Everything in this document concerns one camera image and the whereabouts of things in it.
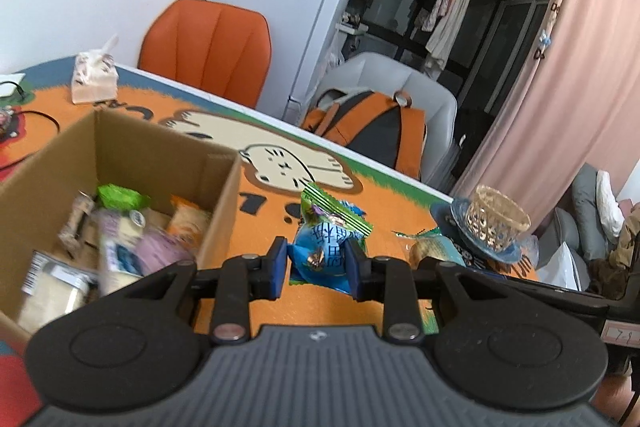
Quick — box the light blue cracker packet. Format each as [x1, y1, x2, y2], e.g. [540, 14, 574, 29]
[395, 228, 465, 269]

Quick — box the blue snack packet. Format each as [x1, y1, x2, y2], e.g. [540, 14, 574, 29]
[288, 220, 358, 294]

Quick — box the orange rice cracker packet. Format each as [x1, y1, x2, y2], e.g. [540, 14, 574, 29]
[166, 195, 212, 255]

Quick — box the long white bread packet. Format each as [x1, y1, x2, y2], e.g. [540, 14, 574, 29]
[98, 208, 145, 296]

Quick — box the bright green plum packet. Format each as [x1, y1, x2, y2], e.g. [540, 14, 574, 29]
[98, 184, 151, 211]

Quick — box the white cake clear packet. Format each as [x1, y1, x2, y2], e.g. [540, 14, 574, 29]
[16, 251, 98, 334]

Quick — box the dark green snack packet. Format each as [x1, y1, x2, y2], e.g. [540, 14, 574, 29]
[300, 183, 373, 237]

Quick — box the orange red snack packet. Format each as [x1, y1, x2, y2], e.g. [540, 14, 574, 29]
[58, 192, 96, 259]

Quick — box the blue plate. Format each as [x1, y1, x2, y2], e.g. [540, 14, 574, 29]
[430, 198, 523, 265]

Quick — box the woven bamboo basket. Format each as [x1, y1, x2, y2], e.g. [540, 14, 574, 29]
[466, 184, 532, 251]

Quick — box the white plastic bag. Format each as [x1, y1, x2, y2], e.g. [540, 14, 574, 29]
[537, 242, 582, 291]

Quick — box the colourful cat table mat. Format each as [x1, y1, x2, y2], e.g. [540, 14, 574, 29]
[0, 56, 542, 427]

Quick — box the grey cushion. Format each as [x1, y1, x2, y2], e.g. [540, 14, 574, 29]
[544, 164, 616, 263]

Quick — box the orange black backpack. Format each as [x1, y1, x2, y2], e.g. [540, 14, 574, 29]
[302, 91, 427, 179]

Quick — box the white grey chair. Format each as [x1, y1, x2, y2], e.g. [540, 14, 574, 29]
[309, 52, 458, 185]

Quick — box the pink curtain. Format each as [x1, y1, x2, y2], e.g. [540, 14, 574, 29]
[452, 0, 639, 225]

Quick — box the cardboard box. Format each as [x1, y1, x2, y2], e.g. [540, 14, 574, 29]
[1, 109, 241, 345]

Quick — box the orange chair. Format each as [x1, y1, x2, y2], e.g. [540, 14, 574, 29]
[138, 0, 271, 108]

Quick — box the tissue pack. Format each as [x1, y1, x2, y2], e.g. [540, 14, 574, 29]
[70, 35, 119, 105]

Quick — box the black cable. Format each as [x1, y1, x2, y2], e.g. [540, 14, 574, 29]
[0, 78, 61, 172]

